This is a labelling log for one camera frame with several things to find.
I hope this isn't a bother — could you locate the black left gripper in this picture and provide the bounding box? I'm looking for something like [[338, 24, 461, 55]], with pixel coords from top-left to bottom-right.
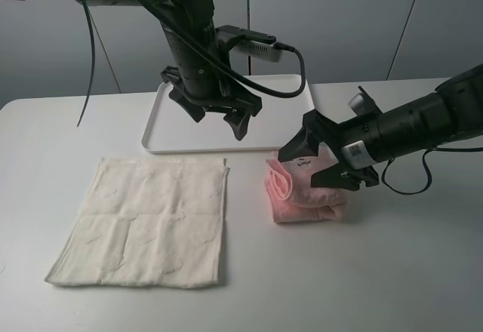
[[161, 66, 262, 141]]

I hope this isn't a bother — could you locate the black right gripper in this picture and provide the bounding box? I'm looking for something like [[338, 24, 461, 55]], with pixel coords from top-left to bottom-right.
[[278, 109, 379, 192]]

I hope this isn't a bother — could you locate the pink towel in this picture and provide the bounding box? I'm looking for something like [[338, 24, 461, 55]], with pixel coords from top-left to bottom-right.
[[264, 146, 346, 223]]

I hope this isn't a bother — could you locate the cream white towel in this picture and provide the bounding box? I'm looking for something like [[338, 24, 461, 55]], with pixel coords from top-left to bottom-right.
[[45, 156, 229, 288]]

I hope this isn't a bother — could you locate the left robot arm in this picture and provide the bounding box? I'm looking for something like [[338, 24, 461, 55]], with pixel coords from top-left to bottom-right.
[[76, 0, 262, 140]]

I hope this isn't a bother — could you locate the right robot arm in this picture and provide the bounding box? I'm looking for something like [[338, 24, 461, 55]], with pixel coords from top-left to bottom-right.
[[278, 66, 482, 191]]

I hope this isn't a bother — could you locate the white plastic tray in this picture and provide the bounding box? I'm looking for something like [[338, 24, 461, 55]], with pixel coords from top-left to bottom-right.
[[141, 74, 325, 155]]

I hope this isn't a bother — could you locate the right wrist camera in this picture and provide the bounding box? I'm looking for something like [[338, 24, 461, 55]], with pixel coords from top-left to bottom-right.
[[348, 85, 382, 116]]

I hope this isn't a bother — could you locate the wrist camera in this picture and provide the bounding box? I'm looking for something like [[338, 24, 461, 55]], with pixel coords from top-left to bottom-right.
[[348, 85, 382, 116], [216, 25, 282, 63]]

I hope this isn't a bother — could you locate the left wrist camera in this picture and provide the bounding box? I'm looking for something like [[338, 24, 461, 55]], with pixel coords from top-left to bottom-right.
[[216, 25, 282, 63]]

